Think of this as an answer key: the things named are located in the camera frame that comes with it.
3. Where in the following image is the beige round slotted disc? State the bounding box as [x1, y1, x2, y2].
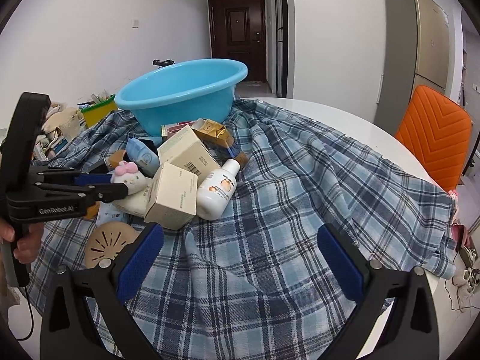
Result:
[84, 221, 139, 268]

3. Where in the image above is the cream cardboard box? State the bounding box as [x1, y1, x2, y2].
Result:
[144, 163, 198, 230]

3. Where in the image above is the pink white plush toy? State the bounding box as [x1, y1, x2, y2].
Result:
[111, 160, 147, 196]

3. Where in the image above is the person's left hand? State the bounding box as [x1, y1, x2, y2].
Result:
[0, 219, 44, 264]

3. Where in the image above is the light blue tissue pack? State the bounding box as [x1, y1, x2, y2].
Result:
[95, 202, 129, 227]

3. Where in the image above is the white tissue pack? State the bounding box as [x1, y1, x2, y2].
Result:
[113, 178, 153, 218]

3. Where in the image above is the blue small pack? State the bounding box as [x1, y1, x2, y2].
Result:
[125, 138, 160, 178]

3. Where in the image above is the beige plush toy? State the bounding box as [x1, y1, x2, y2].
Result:
[42, 107, 81, 134]

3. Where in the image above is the yellow green bin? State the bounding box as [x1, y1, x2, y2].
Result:
[81, 94, 117, 128]

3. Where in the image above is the cream green box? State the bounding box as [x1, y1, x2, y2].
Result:
[157, 125, 221, 184]

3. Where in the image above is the white lotion bottle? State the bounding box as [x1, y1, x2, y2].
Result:
[196, 158, 240, 221]

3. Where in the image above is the blue plastic basin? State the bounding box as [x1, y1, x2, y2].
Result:
[115, 58, 248, 136]

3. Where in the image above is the gold foil packet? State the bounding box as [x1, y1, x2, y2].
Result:
[191, 118, 234, 148]

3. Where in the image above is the black folding bicycle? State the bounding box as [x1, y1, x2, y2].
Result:
[152, 59, 175, 68]

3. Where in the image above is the orange chair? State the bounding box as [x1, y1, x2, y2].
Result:
[394, 85, 472, 192]

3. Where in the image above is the dark brown door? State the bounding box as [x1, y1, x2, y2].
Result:
[208, 0, 267, 83]

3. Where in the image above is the glass sliding door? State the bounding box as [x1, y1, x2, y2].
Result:
[275, 0, 289, 98]

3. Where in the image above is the grey beige refrigerator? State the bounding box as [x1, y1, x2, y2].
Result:
[373, 0, 450, 135]

